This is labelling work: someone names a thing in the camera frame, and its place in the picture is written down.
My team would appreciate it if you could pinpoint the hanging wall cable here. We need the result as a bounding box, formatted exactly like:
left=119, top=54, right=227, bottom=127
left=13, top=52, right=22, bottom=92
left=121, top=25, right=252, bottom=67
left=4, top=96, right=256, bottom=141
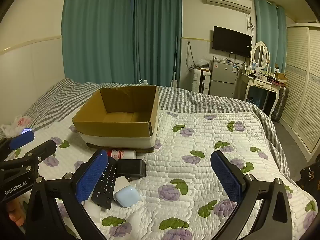
left=186, top=41, right=198, bottom=70

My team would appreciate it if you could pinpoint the white air conditioner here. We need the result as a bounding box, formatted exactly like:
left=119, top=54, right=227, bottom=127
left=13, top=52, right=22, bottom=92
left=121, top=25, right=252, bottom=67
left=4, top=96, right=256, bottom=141
left=205, top=0, right=253, bottom=14

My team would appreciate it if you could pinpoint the dark suitcase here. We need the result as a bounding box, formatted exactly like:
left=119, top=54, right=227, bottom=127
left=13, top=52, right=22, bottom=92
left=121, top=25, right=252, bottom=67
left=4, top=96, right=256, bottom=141
left=270, top=86, right=289, bottom=123

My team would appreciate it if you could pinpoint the air conditioner cable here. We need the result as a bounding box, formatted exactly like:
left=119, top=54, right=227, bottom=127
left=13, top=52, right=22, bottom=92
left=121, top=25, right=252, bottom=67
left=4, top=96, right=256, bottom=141
left=245, top=11, right=255, bottom=30

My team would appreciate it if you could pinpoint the dark patterned clothing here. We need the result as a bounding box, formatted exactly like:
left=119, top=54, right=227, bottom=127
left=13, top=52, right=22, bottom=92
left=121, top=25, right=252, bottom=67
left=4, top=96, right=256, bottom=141
left=296, top=155, right=320, bottom=193

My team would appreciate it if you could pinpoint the wide teal curtain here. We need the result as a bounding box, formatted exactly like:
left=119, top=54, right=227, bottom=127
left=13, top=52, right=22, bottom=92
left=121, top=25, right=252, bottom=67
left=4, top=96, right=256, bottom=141
left=61, top=0, right=135, bottom=85

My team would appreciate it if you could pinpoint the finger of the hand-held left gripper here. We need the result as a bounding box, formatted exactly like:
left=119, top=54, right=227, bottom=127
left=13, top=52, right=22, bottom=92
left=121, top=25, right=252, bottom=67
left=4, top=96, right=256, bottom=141
left=0, top=140, right=57, bottom=173
left=0, top=131, right=35, bottom=160

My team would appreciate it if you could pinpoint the white red-print plastic bag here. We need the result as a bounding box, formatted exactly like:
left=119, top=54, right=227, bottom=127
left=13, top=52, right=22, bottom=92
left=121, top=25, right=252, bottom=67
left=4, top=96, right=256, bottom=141
left=0, top=115, right=33, bottom=137

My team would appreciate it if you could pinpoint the white vanity table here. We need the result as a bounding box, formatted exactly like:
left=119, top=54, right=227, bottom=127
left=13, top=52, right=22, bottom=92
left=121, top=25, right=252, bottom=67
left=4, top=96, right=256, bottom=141
left=237, top=71, right=282, bottom=117

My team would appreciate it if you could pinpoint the narrow teal curtain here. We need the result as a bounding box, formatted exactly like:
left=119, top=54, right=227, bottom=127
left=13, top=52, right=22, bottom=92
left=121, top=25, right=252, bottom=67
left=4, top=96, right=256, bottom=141
left=254, top=0, right=287, bottom=74

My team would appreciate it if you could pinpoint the grey checkered bedsheet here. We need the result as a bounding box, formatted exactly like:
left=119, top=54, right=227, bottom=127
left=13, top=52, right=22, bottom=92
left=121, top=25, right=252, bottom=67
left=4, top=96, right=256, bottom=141
left=0, top=78, right=298, bottom=188

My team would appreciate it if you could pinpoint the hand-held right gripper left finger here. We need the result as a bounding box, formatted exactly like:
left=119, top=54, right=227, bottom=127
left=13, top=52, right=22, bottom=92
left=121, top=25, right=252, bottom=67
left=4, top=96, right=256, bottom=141
left=25, top=149, right=108, bottom=240

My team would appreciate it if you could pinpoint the white louvered wardrobe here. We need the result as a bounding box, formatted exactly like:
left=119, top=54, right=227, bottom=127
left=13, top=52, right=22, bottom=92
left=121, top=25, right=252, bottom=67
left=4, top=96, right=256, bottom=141
left=279, top=23, right=320, bottom=163

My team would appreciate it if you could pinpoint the teal corner curtain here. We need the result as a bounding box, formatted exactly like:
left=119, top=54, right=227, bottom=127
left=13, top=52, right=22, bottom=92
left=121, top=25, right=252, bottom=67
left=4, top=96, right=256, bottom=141
left=131, top=0, right=182, bottom=87

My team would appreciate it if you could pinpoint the white red-label tube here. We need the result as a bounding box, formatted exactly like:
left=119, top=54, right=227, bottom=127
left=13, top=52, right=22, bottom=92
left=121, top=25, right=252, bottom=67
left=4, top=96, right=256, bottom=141
left=108, top=149, right=137, bottom=160

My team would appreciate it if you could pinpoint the person's left hand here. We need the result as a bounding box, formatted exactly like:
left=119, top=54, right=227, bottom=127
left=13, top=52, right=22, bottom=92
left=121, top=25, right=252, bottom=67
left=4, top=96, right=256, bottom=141
left=6, top=200, right=27, bottom=227

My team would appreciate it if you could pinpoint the black wall television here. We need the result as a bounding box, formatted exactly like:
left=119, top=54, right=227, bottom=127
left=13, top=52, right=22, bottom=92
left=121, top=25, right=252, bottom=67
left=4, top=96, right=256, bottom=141
left=212, top=26, right=252, bottom=58

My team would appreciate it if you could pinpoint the black rectangular case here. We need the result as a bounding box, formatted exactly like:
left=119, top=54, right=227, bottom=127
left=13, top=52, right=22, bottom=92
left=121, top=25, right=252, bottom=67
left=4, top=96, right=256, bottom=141
left=116, top=159, right=146, bottom=178

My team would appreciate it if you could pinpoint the light blue earbud case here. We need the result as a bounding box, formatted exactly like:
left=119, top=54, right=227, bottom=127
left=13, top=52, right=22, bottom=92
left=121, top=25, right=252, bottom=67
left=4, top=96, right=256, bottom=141
left=114, top=184, right=139, bottom=207

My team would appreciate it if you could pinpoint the silver fridge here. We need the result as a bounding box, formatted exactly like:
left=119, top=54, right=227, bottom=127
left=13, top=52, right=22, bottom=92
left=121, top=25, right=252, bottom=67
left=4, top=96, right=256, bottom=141
left=209, top=60, right=244, bottom=98

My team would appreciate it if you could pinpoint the black remote control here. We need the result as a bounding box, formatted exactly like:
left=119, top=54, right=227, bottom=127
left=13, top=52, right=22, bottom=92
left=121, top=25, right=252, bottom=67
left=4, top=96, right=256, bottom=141
left=90, top=159, right=117, bottom=210

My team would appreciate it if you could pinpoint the white mop pole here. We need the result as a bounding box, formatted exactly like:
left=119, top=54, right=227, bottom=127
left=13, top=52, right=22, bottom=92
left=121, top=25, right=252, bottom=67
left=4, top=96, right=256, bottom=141
left=171, top=36, right=181, bottom=88

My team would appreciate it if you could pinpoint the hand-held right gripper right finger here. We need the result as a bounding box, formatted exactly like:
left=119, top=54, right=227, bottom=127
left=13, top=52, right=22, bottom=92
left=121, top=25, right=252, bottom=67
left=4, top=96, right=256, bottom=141
left=210, top=150, right=293, bottom=240

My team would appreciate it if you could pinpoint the white charger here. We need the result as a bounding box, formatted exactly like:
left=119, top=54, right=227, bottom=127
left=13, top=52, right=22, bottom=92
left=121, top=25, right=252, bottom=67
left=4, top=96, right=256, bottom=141
left=112, top=176, right=133, bottom=200

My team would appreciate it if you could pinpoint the oval vanity mirror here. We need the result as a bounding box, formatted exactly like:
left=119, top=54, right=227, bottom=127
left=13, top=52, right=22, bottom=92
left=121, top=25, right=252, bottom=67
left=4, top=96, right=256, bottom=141
left=251, top=41, right=271, bottom=71

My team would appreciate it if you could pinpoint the white floral quilt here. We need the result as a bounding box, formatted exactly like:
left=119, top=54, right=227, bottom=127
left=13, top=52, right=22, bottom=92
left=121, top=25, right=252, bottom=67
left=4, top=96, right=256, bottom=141
left=5, top=110, right=318, bottom=240

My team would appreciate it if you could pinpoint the white suitcase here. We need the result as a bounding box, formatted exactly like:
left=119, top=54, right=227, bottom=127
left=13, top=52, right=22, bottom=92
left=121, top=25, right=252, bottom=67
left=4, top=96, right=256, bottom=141
left=192, top=68, right=212, bottom=94

